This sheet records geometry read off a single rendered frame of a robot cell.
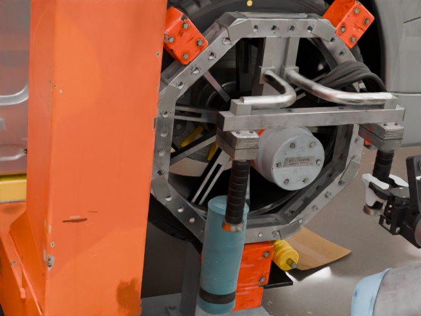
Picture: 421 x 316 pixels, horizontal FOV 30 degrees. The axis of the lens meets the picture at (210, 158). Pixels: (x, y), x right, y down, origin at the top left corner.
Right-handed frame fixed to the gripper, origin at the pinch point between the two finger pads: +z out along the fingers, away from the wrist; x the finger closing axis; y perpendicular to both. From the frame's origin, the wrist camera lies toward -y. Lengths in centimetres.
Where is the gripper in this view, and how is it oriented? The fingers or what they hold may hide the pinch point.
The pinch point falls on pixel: (374, 173)
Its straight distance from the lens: 172.8
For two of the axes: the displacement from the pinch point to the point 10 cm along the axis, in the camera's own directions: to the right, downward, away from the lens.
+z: -4.0, -3.9, 8.3
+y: -1.1, 9.2, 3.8
